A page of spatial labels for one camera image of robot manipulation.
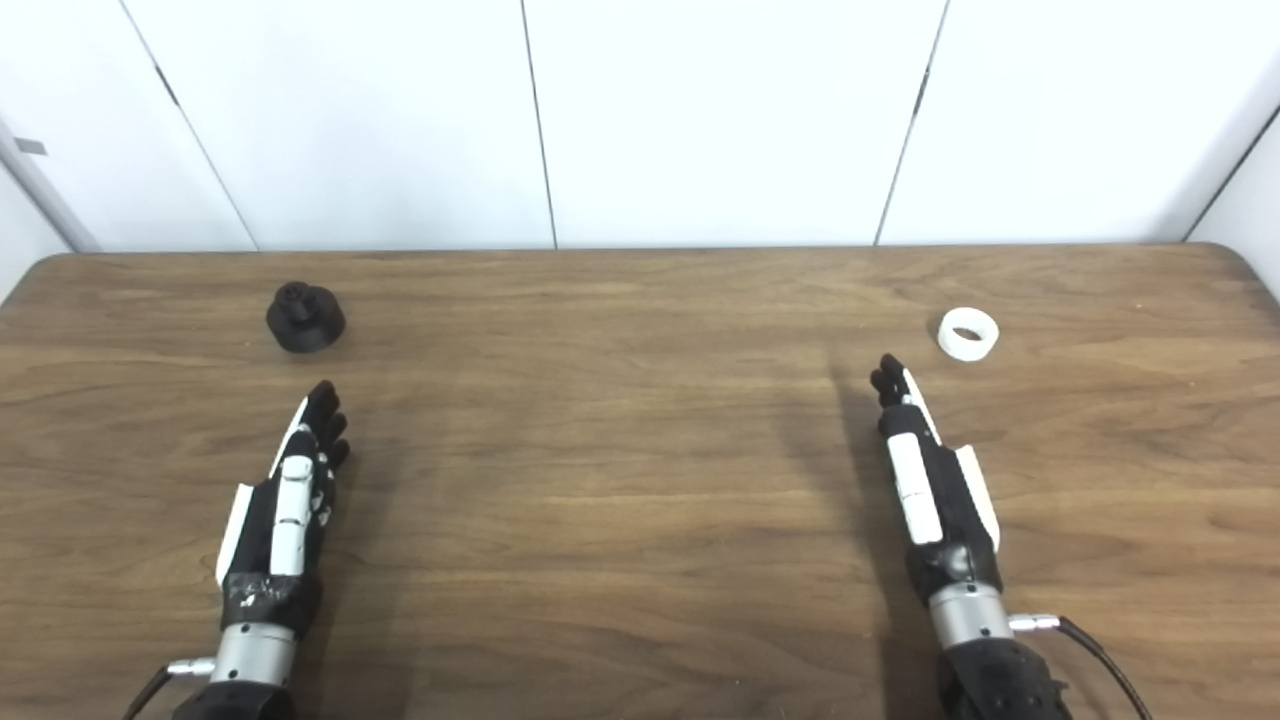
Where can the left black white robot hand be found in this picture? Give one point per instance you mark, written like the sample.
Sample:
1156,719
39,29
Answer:
290,520

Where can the small grey trim label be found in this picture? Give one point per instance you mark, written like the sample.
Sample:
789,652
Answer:
30,146

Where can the grey wall corner trim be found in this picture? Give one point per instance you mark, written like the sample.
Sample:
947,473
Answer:
45,195

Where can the round black plastic part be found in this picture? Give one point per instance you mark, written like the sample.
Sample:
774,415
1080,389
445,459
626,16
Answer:
305,322

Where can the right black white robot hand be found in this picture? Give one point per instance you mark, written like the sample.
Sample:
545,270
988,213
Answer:
915,490

